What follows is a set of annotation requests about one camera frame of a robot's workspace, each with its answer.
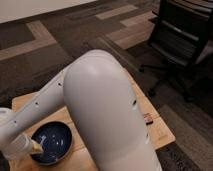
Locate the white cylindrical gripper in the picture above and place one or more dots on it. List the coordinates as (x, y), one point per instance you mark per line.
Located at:
(20, 147)

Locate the dark blue ceramic bowl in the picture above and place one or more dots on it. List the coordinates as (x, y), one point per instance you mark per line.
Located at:
(56, 139)

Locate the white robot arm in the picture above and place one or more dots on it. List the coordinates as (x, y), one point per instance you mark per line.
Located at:
(103, 106)

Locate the black and red snack bar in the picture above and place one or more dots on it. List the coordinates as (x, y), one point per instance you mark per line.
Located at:
(148, 119)

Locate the black office chair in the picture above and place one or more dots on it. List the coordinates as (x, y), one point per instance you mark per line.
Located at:
(181, 33)

